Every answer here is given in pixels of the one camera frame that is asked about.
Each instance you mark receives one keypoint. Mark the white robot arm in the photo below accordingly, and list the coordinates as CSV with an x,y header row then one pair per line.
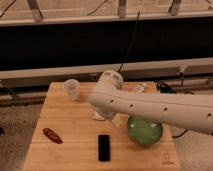
x,y
192,112

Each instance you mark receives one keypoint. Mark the green bowl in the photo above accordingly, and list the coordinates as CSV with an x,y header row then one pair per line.
x,y
143,131

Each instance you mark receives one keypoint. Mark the white sponge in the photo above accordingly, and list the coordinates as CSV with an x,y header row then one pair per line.
x,y
97,116

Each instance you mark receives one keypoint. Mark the blue power adapter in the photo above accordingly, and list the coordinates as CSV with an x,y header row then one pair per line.
x,y
164,88

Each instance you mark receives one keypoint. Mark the white plastic bottle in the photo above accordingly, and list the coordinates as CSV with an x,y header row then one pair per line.
x,y
140,88

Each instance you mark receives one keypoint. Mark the wooden cutting board table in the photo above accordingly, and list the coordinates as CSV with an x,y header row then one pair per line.
x,y
72,122

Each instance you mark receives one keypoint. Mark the black smartphone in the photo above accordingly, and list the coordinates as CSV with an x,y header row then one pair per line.
x,y
103,148

